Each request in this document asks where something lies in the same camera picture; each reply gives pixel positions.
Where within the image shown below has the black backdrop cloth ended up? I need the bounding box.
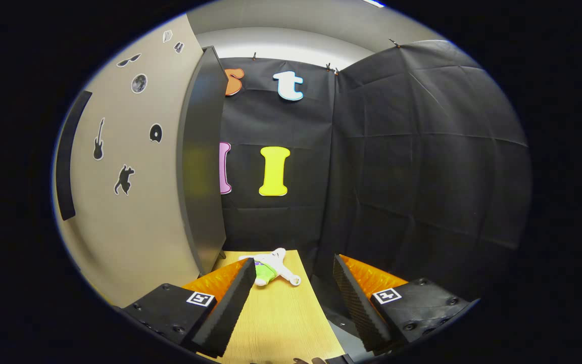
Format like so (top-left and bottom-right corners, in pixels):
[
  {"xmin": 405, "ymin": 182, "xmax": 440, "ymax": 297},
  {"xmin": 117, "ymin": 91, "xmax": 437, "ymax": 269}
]
[{"xmin": 218, "ymin": 39, "xmax": 531, "ymax": 304}]

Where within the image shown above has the beige cabinet door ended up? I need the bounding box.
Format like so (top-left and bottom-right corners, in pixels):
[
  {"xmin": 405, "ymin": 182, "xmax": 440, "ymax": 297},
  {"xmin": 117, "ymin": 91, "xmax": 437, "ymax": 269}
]
[{"xmin": 53, "ymin": 13, "xmax": 206, "ymax": 309}]

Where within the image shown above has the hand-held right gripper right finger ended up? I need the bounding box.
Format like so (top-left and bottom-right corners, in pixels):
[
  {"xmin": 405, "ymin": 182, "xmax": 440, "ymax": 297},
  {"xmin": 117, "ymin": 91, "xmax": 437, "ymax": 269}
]
[{"xmin": 332, "ymin": 254, "xmax": 479, "ymax": 354}]

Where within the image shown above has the black cabinet door handle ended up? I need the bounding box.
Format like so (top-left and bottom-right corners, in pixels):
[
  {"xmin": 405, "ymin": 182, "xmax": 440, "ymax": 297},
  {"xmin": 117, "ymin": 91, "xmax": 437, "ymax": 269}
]
[{"xmin": 55, "ymin": 90, "xmax": 93, "ymax": 221}]

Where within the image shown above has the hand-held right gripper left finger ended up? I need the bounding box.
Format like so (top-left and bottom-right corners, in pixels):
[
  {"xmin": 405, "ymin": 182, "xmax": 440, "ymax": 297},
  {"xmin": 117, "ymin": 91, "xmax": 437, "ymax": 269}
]
[{"xmin": 122, "ymin": 257, "xmax": 257, "ymax": 358}]

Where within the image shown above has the white and green toy figure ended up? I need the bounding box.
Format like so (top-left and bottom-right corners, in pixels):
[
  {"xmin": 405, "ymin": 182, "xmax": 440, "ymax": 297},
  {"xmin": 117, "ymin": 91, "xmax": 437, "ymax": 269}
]
[{"xmin": 238, "ymin": 247, "xmax": 303, "ymax": 288}]

